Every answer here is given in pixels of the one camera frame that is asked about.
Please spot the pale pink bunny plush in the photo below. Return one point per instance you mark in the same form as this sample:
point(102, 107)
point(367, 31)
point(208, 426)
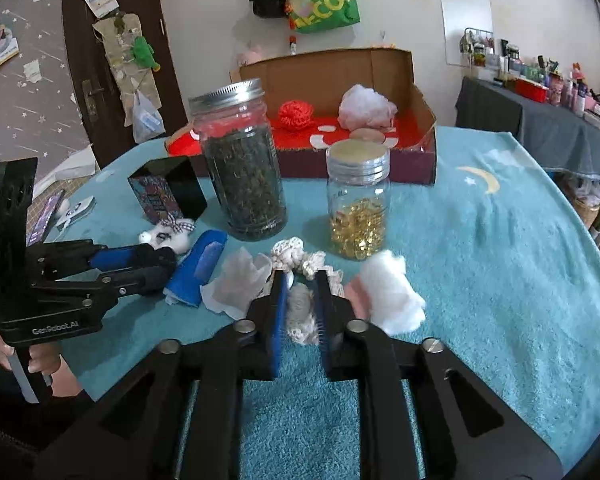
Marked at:
point(250, 56)

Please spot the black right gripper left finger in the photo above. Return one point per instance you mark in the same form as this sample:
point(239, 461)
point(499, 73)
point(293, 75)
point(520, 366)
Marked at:
point(178, 413)

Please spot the light blue table cloth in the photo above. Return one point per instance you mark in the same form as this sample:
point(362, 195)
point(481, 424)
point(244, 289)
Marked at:
point(491, 259)

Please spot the cream crochet scrunchie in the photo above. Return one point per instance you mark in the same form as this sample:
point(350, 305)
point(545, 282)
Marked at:
point(300, 268)

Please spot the mop handle with orange grip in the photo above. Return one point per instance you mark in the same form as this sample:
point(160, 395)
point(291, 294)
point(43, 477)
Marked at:
point(292, 45)

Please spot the red mesh bath pouf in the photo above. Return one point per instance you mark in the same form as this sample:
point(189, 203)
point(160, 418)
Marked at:
point(295, 115)

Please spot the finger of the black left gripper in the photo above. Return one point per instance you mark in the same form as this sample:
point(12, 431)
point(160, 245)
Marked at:
point(60, 286)
point(90, 257)

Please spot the grey cloth covered side table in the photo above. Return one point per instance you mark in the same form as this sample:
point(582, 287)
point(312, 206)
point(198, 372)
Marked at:
point(556, 138)

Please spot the dark printed box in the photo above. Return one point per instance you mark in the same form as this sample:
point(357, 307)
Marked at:
point(168, 187)

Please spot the plastic bag on door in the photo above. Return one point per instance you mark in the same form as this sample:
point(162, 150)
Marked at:
point(147, 122)

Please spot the blue cloth piece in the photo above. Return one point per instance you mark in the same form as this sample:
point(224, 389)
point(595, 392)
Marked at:
point(195, 270)

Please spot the large jar of dark tea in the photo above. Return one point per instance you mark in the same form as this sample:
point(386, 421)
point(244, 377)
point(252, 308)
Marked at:
point(236, 140)

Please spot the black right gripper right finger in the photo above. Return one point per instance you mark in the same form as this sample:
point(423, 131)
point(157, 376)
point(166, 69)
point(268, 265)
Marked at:
point(422, 412)

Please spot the red bowl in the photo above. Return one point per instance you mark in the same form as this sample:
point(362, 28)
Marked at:
point(531, 90)

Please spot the small jar of gold capsules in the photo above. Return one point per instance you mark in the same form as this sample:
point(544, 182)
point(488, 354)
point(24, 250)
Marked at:
point(358, 192)

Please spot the dark brown door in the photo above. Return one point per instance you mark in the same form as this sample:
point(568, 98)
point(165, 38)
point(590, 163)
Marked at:
point(96, 92)

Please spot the white gauze pad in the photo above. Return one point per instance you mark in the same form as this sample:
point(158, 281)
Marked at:
point(241, 280)

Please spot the person left hand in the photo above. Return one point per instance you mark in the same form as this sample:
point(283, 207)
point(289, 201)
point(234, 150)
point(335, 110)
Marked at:
point(46, 359)

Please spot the green dinosaur plush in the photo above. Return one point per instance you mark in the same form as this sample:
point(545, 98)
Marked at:
point(143, 54)

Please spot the round bronze lid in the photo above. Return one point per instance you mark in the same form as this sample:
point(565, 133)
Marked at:
point(368, 135)

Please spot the beige hanging organizer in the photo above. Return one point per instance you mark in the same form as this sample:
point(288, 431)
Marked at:
point(116, 35)

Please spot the white mesh bath pouf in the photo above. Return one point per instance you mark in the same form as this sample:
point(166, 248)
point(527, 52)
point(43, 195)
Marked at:
point(363, 107)

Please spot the smartphone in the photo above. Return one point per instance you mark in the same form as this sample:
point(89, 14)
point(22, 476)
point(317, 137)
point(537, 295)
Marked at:
point(42, 224)

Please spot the white pink cotton pad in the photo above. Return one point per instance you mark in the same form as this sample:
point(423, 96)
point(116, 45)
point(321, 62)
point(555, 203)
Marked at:
point(381, 293)

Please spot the wicker basket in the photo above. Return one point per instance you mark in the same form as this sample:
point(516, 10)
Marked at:
point(587, 213)

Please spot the wall mirror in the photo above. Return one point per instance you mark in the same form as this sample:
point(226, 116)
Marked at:
point(458, 16)

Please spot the white plush toy with bow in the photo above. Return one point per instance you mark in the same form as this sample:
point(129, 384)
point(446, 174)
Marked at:
point(170, 232)

